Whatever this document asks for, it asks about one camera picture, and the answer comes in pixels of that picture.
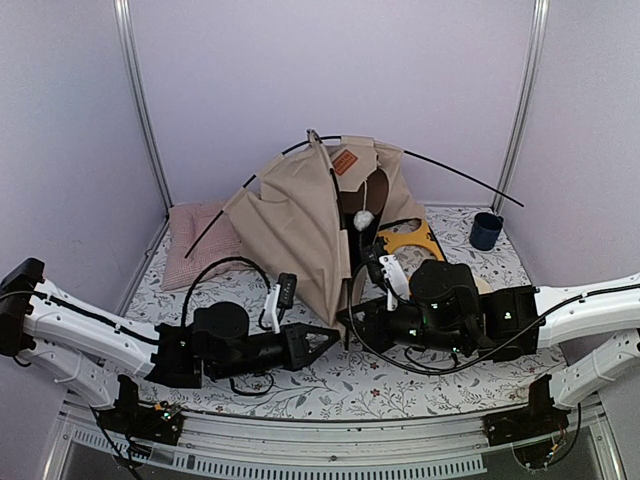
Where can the right aluminium frame post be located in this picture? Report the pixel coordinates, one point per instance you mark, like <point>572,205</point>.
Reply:
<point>531,68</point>

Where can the aluminium frame post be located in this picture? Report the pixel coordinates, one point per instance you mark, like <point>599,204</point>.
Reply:
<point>127,40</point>
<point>531,68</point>

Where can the yellow pet bowl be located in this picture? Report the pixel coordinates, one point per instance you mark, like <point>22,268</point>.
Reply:
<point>422,237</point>

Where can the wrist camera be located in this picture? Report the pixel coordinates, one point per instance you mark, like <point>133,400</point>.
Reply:
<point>386,272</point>
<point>280,299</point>

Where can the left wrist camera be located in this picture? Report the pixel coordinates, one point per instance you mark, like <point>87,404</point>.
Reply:
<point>280,299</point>

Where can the beige fabric pet tent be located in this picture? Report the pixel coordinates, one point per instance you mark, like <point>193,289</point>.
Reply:
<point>291,223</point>

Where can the pink checkered cushion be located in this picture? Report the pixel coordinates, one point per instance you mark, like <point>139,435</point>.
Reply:
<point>200,233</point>

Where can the black tent pole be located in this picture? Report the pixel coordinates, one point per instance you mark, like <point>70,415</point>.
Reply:
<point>297,146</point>
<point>315,141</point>

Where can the left aluminium frame post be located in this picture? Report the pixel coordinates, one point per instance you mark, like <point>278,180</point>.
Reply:
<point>127,40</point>

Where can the front aluminium rail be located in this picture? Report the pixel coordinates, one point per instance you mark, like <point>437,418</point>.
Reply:
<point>236,447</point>

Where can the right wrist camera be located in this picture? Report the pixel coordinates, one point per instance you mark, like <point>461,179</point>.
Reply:
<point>386,272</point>

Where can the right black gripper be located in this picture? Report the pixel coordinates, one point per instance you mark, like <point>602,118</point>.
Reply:
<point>371,329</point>

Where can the dark blue mug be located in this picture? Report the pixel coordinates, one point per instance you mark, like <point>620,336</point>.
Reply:
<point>485,231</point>

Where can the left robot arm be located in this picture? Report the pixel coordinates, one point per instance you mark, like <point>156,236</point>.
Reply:
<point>99,355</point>

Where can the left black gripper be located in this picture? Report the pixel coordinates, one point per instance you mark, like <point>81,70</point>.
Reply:
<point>297,354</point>

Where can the cream pet bowl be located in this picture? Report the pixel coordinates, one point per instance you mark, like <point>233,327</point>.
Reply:
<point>482,286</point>

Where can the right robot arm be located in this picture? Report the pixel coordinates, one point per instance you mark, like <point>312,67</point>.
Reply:
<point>440,307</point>

